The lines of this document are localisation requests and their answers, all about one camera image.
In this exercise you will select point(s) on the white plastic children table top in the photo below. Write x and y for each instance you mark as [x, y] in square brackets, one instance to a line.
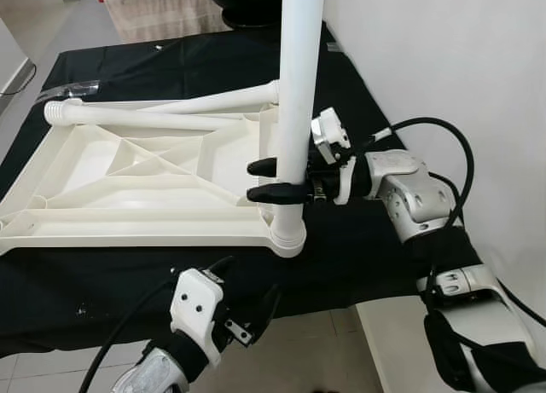
[128, 197]

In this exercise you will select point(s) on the black tablecloth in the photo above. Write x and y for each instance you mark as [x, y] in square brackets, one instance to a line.
[128, 282]

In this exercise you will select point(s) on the beige patterned cloth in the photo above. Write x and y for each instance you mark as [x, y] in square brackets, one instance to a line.
[153, 18]

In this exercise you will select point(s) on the clear tape patch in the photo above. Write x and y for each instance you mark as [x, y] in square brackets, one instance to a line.
[72, 89]

